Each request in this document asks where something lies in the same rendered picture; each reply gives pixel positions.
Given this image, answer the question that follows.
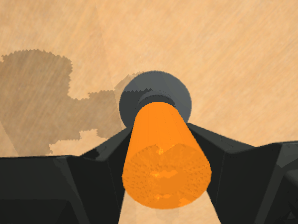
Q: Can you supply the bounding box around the dark grey round pedestal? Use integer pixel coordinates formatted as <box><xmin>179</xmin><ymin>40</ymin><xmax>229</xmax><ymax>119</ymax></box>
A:
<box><xmin>119</xmin><ymin>70</ymin><xmax>192</xmax><ymax>128</ymax></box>

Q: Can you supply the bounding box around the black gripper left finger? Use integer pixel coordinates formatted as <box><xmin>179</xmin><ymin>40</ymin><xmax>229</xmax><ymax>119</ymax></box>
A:
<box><xmin>0</xmin><ymin>126</ymin><xmax>133</xmax><ymax>224</ymax></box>

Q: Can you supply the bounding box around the orange knob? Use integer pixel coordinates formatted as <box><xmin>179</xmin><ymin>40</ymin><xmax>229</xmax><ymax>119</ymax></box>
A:
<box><xmin>122</xmin><ymin>102</ymin><xmax>212</xmax><ymax>209</ymax></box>

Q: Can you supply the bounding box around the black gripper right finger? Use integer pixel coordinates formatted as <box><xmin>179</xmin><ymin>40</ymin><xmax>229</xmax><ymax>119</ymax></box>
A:
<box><xmin>185</xmin><ymin>123</ymin><xmax>298</xmax><ymax>224</ymax></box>

